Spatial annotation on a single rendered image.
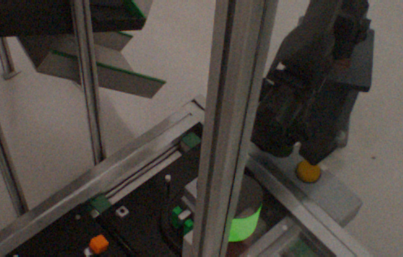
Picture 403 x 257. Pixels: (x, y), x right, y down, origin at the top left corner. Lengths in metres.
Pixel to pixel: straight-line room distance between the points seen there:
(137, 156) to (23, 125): 0.29
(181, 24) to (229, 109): 1.08
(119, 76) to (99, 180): 0.18
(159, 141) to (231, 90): 0.78
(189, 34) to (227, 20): 1.11
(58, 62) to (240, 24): 0.67
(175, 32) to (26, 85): 0.35
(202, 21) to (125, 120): 0.32
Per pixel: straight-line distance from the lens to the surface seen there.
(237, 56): 0.44
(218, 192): 0.59
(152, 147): 1.24
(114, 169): 1.22
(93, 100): 1.12
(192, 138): 1.26
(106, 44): 1.30
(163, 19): 1.57
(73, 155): 1.36
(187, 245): 0.85
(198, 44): 1.52
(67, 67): 1.09
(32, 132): 1.40
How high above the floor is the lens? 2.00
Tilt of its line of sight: 55 degrees down
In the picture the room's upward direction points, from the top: 6 degrees clockwise
